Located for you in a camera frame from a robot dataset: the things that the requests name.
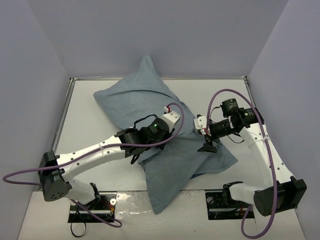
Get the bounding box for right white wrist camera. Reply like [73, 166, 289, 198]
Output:
[193, 114, 211, 136]

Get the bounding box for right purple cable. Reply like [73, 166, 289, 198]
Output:
[207, 88, 279, 238]

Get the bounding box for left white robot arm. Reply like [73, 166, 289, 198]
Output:
[38, 115, 180, 209]

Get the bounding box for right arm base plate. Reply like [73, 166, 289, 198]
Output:
[205, 190, 249, 221]

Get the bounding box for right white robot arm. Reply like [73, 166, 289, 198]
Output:
[193, 98, 307, 217]

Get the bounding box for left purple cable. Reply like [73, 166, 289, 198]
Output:
[2, 102, 185, 228]

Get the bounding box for blue pillowcase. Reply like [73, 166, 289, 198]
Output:
[92, 54, 239, 216]

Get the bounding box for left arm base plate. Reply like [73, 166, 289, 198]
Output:
[67, 192, 117, 224]

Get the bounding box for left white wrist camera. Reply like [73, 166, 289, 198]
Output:
[160, 106, 181, 132]

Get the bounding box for purple cable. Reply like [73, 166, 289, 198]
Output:
[2, 102, 185, 228]
[207, 88, 279, 238]

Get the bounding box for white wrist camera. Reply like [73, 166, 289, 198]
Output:
[160, 106, 181, 132]
[193, 114, 211, 136]

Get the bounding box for black loop cable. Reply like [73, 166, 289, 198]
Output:
[70, 221, 87, 240]

